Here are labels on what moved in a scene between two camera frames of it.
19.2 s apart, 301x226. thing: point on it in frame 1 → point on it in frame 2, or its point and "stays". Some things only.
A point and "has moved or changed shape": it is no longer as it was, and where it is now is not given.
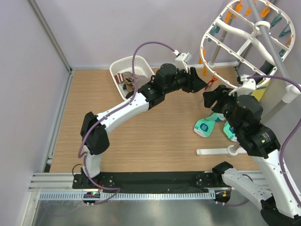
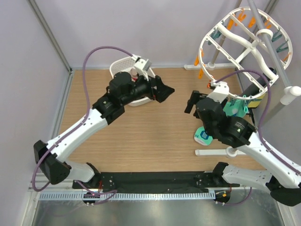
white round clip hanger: [249, 40] has moved or changed shape
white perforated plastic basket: [125, 65] stays
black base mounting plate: [159, 180] stays
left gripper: [194, 84] → [161, 91]
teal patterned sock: [204, 127] has moved or changed shape
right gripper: [209, 96] → [195, 95]
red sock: [209, 84] → [134, 76]
